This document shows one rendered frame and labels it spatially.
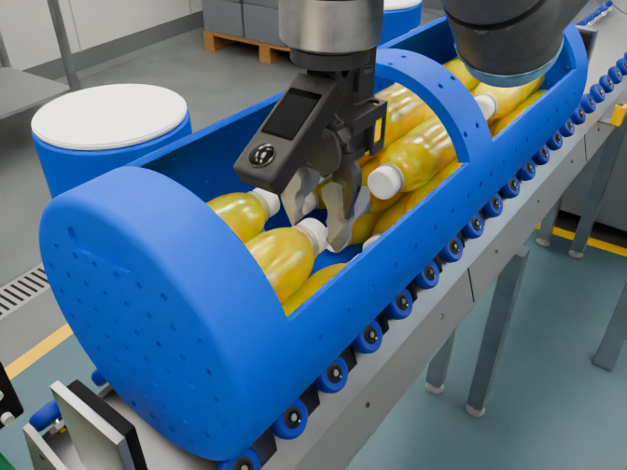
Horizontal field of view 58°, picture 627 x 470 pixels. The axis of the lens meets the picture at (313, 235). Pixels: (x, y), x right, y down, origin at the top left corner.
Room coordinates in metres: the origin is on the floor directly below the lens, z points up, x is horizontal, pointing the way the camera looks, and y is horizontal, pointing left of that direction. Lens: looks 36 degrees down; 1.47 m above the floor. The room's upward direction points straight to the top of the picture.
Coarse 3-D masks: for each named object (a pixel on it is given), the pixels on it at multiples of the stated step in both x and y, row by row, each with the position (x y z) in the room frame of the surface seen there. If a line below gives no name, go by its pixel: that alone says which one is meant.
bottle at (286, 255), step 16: (256, 240) 0.44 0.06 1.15; (272, 240) 0.44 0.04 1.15; (288, 240) 0.44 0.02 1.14; (304, 240) 0.46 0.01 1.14; (256, 256) 0.42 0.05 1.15; (272, 256) 0.42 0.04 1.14; (288, 256) 0.43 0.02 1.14; (304, 256) 0.44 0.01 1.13; (272, 272) 0.40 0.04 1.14; (288, 272) 0.41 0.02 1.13; (304, 272) 0.43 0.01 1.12; (288, 288) 0.41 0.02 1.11
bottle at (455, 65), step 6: (450, 60) 1.02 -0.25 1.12; (456, 60) 1.00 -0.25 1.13; (444, 66) 0.97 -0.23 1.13; (450, 66) 0.97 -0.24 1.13; (456, 66) 0.97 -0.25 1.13; (462, 66) 0.98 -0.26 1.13; (456, 72) 0.95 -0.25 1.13; (462, 72) 0.96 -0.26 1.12; (468, 72) 0.97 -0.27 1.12; (462, 78) 0.95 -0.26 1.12; (468, 78) 0.96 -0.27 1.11; (474, 78) 0.98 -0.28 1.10; (468, 84) 0.96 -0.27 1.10; (474, 84) 0.98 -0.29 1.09
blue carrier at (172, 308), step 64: (384, 64) 0.68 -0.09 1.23; (576, 64) 0.92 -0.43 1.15; (256, 128) 0.68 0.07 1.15; (448, 128) 0.62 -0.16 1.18; (512, 128) 0.70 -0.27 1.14; (64, 192) 0.41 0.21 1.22; (128, 192) 0.39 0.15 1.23; (192, 192) 0.60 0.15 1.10; (448, 192) 0.55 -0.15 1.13; (64, 256) 0.41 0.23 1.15; (128, 256) 0.34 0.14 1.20; (192, 256) 0.33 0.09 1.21; (320, 256) 0.65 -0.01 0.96; (384, 256) 0.44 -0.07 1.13; (128, 320) 0.36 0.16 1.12; (192, 320) 0.30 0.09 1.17; (256, 320) 0.32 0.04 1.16; (320, 320) 0.36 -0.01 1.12; (128, 384) 0.38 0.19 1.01; (192, 384) 0.32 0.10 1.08; (256, 384) 0.29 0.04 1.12; (192, 448) 0.33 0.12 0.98
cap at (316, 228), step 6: (300, 222) 0.50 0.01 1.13; (306, 222) 0.49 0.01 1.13; (312, 222) 0.49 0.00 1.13; (318, 222) 0.49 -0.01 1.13; (312, 228) 0.48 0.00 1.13; (318, 228) 0.48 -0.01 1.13; (324, 228) 0.49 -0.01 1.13; (318, 234) 0.48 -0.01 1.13; (324, 234) 0.48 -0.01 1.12; (318, 240) 0.47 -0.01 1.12; (324, 240) 0.48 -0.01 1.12; (324, 246) 0.48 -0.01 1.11
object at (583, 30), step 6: (582, 30) 1.36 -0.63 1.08; (588, 30) 1.35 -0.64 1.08; (594, 30) 1.35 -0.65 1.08; (582, 36) 1.34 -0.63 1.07; (588, 36) 1.34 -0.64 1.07; (594, 36) 1.34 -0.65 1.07; (588, 42) 1.33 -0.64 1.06; (594, 42) 1.35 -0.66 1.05; (588, 48) 1.34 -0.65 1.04; (588, 54) 1.34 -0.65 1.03; (588, 60) 1.34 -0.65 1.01; (588, 66) 1.36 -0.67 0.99
